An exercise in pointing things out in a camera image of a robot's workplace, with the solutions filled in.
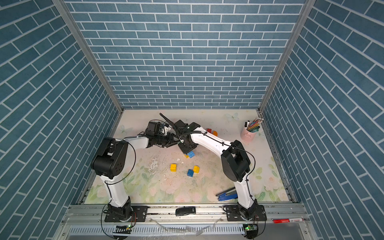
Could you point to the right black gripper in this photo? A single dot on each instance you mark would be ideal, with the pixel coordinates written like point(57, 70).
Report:
point(183, 150)

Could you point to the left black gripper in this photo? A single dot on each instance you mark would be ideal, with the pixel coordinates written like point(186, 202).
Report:
point(170, 140)

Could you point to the blue lego brick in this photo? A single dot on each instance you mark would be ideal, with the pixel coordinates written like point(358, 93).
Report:
point(191, 154)
point(190, 173)

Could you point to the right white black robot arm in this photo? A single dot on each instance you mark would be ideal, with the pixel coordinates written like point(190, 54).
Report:
point(234, 158)

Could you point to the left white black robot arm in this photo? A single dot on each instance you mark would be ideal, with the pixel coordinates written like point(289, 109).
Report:
point(110, 162)

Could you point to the pink pencil cup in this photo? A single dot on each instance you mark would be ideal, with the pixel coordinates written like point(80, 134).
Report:
point(247, 136)

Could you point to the coloured pencils bundle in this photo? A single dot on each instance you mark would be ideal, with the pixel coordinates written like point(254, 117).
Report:
point(253, 126)

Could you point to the blue black stapler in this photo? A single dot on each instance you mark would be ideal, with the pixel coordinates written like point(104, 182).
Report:
point(229, 194)

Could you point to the red marker pen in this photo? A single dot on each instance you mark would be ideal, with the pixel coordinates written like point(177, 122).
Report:
point(290, 220)

